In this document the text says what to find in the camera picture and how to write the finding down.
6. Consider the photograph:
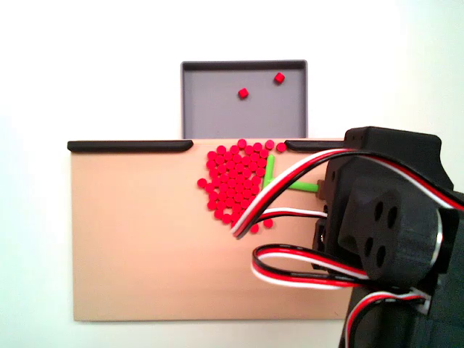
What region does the grey shallow tray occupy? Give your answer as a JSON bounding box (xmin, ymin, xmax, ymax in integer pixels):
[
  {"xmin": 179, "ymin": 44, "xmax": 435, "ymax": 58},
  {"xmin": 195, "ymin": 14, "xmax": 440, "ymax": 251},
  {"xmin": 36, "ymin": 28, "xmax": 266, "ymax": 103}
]
[{"xmin": 180, "ymin": 59, "xmax": 309, "ymax": 140}]

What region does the red white black servo cable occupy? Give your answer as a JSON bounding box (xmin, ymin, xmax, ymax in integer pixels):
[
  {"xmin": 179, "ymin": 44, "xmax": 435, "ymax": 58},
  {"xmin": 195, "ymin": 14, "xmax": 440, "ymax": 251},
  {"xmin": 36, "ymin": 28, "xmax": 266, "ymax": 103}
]
[
  {"xmin": 252, "ymin": 243, "xmax": 370, "ymax": 291},
  {"xmin": 230, "ymin": 146, "xmax": 464, "ymax": 240},
  {"xmin": 342, "ymin": 289, "xmax": 433, "ymax": 340}
]

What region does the beige flat board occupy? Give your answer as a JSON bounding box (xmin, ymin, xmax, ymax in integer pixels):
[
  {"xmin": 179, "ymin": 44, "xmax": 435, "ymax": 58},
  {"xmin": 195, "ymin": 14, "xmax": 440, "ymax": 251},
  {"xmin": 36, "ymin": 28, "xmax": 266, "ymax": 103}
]
[{"xmin": 68, "ymin": 136, "xmax": 355, "ymax": 322}]

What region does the black guide rail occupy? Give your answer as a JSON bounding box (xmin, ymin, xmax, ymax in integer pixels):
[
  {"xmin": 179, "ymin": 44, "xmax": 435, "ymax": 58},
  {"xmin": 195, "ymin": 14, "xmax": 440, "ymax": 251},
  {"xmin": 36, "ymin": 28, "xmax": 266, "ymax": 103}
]
[
  {"xmin": 284, "ymin": 139, "xmax": 347, "ymax": 153},
  {"xmin": 67, "ymin": 140, "xmax": 194, "ymax": 153}
]

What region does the green T-shaped pusher tool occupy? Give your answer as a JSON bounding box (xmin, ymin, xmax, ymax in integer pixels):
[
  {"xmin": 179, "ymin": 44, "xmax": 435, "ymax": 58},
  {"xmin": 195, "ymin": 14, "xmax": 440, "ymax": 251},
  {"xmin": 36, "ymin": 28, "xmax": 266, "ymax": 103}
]
[{"xmin": 261, "ymin": 154, "xmax": 326, "ymax": 199}]

